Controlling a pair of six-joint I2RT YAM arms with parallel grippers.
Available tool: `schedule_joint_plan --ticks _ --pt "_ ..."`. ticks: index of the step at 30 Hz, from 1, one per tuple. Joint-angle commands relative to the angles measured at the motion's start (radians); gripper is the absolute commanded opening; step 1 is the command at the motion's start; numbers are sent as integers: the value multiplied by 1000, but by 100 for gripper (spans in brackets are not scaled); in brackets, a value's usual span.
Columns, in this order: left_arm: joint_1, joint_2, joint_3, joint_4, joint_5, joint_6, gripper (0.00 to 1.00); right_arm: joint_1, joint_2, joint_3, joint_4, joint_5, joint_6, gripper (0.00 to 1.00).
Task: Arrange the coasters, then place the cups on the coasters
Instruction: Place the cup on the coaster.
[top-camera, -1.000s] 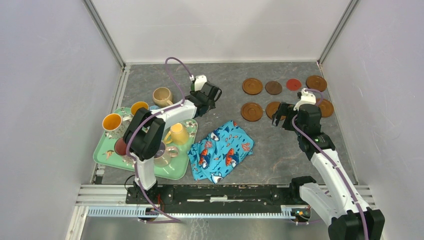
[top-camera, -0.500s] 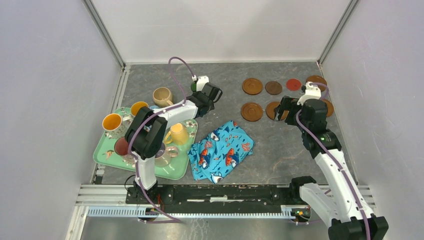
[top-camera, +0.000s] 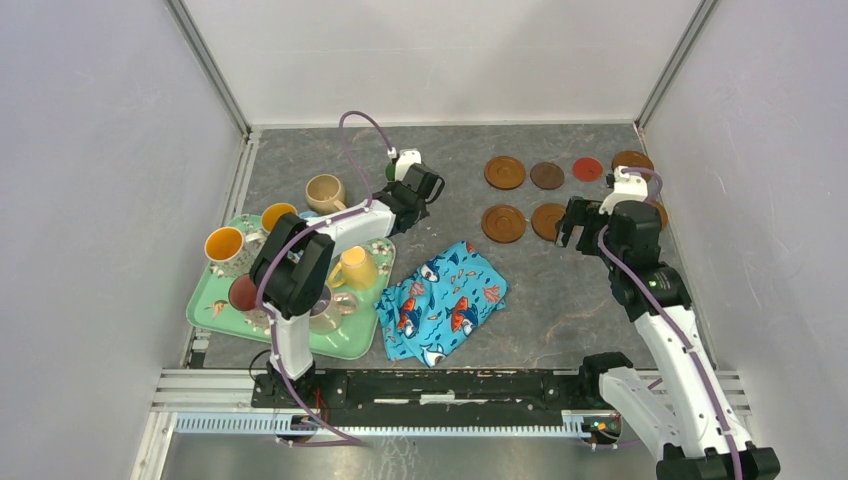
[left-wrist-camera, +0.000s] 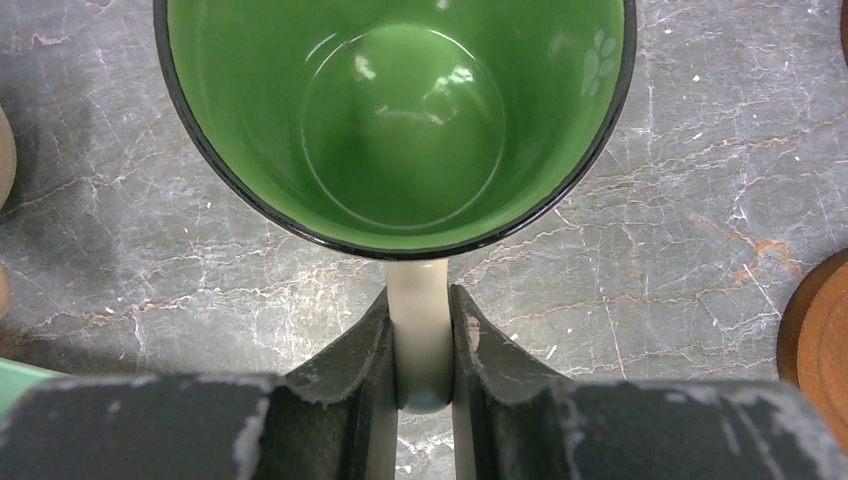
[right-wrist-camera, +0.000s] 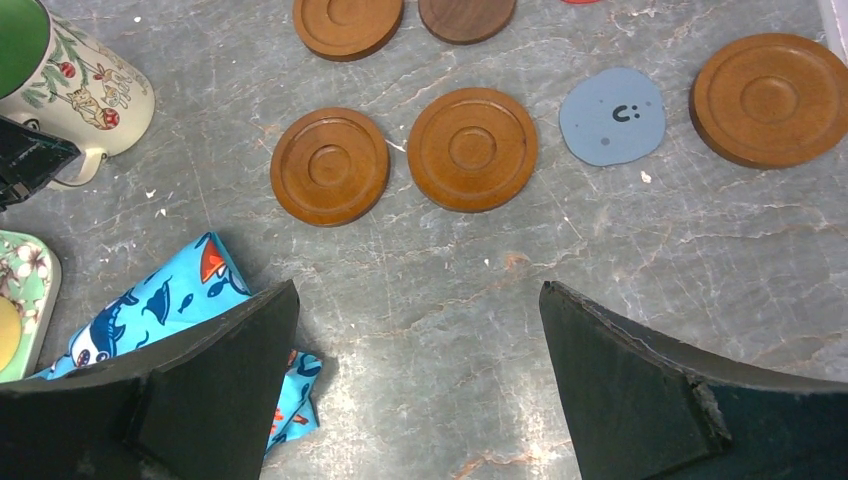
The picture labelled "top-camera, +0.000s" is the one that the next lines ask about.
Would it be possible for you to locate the brown wooden coaster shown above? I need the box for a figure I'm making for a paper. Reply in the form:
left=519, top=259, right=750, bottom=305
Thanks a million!
left=481, top=204, right=526, bottom=244
left=484, top=156, right=526, bottom=190
left=531, top=203, right=566, bottom=242
left=611, top=150, right=655, bottom=171
left=652, top=201, right=669, bottom=230

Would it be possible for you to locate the green inside floral mug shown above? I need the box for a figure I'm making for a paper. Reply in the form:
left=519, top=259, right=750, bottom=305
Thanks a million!
left=385, top=162, right=396, bottom=182

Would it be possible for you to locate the dark brown round coaster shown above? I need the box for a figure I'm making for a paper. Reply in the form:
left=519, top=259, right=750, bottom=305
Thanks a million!
left=530, top=161, right=565, bottom=190

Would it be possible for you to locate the red round coaster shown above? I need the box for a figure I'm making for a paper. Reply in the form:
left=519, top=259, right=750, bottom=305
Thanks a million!
left=572, top=157, right=604, bottom=182

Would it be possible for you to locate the beige mug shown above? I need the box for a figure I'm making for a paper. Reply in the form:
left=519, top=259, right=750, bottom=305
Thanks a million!
left=305, top=174, right=347, bottom=215

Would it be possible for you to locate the yellow mug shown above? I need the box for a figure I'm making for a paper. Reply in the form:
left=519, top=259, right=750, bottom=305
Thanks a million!
left=327, top=246, right=378, bottom=291

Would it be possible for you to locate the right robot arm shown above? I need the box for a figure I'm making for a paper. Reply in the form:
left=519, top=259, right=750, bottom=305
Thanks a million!
left=557, top=196, right=781, bottom=479

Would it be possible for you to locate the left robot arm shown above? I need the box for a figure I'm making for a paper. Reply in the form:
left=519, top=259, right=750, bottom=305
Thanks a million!
left=249, top=163, right=445, bottom=408

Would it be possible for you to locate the small cup orange inside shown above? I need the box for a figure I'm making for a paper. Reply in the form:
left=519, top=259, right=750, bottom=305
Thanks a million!
left=260, top=202, right=298, bottom=236

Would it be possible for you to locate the floral cup orange inside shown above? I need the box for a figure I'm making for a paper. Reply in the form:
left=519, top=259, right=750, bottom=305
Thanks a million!
left=204, top=226, right=265, bottom=278

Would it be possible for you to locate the blue shark print cloth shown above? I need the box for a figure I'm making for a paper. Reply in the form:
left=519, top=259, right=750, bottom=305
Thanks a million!
left=375, top=241, right=509, bottom=368

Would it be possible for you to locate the pink mug maroon inside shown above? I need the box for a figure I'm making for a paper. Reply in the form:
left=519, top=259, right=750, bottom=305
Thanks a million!
left=228, top=274, right=257, bottom=312

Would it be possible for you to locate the green floral tray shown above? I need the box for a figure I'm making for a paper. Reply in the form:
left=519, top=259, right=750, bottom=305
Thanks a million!
left=186, top=214, right=396, bottom=360

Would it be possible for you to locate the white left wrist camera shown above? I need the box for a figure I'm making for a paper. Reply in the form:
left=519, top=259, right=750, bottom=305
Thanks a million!
left=390, top=149, right=422, bottom=181

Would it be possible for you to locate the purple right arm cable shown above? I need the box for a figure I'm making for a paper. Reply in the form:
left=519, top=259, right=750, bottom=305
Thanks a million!
left=596, top=166, right=747, bottom=480

